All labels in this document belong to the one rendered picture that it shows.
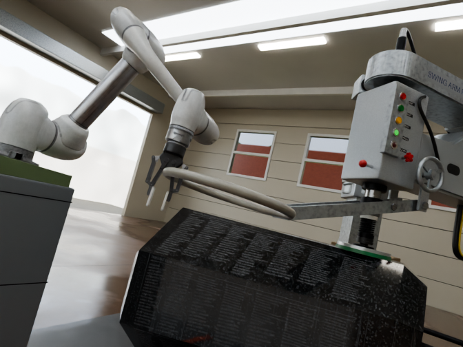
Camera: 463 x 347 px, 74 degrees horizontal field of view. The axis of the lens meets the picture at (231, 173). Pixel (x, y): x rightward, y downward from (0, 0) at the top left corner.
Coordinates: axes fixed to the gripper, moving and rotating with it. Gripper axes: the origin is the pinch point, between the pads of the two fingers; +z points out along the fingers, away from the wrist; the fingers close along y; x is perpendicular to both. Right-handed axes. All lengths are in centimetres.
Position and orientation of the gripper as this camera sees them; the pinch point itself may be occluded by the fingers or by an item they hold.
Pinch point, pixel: (157, 199)
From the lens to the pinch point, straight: 109.0
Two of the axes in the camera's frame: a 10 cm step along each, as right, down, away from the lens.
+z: -2.9, 9.4, -1.5
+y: 9.5, 3.1, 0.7
